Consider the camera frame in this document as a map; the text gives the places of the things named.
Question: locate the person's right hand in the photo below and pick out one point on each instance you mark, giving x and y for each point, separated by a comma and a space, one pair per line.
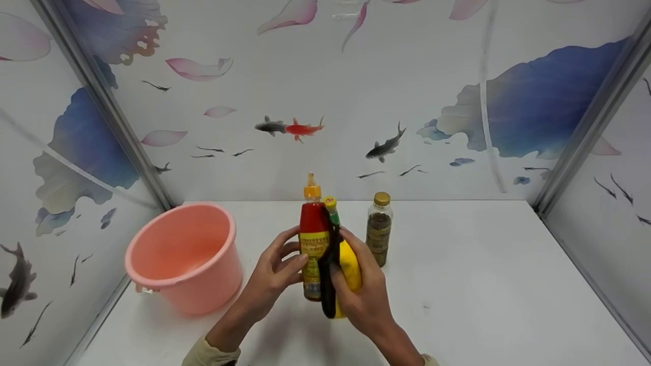
363, 300

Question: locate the person's left hand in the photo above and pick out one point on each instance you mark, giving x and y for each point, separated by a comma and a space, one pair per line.
267, 284

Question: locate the person's right thumb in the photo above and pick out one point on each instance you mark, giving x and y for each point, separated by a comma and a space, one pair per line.
338, 284

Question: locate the person's left thumb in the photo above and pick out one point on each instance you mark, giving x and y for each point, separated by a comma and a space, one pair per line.
294, 268

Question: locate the person's left middle finger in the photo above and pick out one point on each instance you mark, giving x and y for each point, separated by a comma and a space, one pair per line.
293, 247

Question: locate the person's right index finger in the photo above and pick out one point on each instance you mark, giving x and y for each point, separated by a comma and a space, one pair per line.
358, 246

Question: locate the person's left index finger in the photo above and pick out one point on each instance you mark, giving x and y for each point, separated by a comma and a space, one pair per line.
282, 237

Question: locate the yellow squeeze bottle green neck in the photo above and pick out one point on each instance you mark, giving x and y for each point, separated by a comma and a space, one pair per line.
351, 269

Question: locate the red sauce bottle orange cap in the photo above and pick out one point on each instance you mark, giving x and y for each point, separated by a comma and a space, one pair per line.
314, 223

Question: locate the person's left forearm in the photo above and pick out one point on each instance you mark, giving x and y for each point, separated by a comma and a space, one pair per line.
226, 333

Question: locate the person's right forearm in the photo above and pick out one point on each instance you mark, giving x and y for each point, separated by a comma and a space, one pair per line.
402, 348

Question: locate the clear bottle gold cap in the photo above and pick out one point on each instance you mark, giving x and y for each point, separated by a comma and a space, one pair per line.
379, 231

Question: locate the pink plastic bucket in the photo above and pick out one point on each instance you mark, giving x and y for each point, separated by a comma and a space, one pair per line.
198, 277

